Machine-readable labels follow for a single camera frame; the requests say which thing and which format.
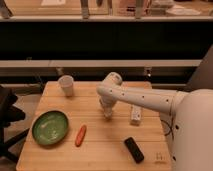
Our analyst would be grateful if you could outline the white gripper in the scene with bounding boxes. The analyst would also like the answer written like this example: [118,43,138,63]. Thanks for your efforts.
[99,98,116,119]

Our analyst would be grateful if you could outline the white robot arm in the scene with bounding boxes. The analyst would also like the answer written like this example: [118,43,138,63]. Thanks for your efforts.
[97,72,213,171]

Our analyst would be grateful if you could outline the orange carrot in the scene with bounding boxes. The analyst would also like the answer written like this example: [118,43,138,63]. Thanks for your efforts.
[75,125,87,147]

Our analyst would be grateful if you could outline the white paper cup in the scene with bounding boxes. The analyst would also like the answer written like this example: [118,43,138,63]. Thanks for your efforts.
[58,75,74,97]

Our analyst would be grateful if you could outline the black rectangular block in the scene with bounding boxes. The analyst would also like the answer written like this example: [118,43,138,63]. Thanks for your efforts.
[124,137,144,163]

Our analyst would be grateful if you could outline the green bowl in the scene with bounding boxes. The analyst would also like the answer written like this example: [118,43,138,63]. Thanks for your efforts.
[31,111,69,146]

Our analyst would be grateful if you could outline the dark chair at right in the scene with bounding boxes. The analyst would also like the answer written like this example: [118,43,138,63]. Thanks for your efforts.
[184,45,213,92]

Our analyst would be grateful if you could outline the black office chair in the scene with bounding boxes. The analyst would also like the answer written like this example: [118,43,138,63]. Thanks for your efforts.
[0,85,29,163]

